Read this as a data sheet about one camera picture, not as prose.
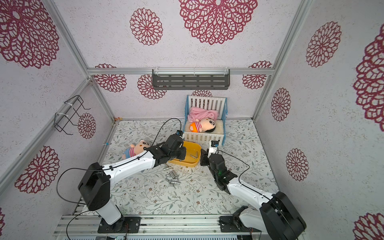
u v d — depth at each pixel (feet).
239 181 1.87
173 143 2.09
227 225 2.41
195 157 3.20
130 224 2.41
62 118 2.40
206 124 3.32
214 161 2.05
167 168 3.03
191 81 3.11
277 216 1.34
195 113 3.66
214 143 2.34
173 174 2.95
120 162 1.68
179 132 2.46
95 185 1.44
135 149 3.10
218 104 3.59
